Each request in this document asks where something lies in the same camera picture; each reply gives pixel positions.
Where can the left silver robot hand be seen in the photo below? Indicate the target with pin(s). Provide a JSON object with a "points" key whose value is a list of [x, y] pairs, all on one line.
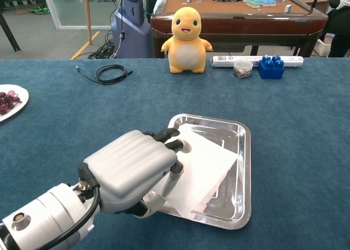
{"points": [[131, 165]]}

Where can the white foam sheet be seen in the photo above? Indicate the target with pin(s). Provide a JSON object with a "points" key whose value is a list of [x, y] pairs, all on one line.
{"points": [[205, 165]]}

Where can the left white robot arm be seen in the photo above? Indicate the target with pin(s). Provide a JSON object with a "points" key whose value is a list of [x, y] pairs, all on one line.
{"points": [[41, 214]]}

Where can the silver metal tray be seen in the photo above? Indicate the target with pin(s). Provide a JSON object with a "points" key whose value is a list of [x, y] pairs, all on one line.
{"points": [[240, 200]]}

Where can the yellow plush dinosaur toy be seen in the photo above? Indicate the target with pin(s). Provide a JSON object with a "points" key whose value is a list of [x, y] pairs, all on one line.
{"points": [[187, 53]]}

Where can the white round plate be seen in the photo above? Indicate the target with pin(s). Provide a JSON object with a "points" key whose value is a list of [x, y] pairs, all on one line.
{"points": [[23, 96]]}

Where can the blue grey machine base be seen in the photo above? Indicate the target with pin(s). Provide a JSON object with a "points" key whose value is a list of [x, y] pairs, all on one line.
{"points": [[131, 36]]}

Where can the white power strip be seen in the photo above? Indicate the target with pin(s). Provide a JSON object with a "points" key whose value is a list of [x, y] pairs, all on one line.
{"points": [[224, 61]]}

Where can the red grape bunch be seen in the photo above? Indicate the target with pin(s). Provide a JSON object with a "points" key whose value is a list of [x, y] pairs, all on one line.
{"points": [[6, 99]]}

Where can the small clear jar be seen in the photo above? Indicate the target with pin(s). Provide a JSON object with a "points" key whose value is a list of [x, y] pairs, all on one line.
{"points": [[242, 70]]}

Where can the wooden pole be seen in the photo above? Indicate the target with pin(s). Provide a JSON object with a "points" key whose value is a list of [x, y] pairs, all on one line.
{"points": [[88, 14]]}

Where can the blue building block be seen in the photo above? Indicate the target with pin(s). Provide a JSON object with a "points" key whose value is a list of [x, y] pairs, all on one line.
{"points": [[269, 72]]}

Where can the green cloth on floor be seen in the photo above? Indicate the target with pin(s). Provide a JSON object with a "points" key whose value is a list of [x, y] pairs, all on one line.
{"points": [[39, 10]]}

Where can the brown mahjong table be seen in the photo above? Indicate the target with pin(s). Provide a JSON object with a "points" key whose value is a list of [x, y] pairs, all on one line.
{"points": [[246, 25]]}

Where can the black slanted table leg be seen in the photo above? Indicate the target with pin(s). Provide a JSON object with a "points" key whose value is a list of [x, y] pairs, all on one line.
{"points": [[8, 31]]}

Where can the single blue mahjong tile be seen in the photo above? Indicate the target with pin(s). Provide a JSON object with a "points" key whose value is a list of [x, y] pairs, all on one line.
{"points": [[288, 8]]}

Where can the person in black clothes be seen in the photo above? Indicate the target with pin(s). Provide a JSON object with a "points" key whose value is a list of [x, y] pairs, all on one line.
{"points": [[340, 23]]}

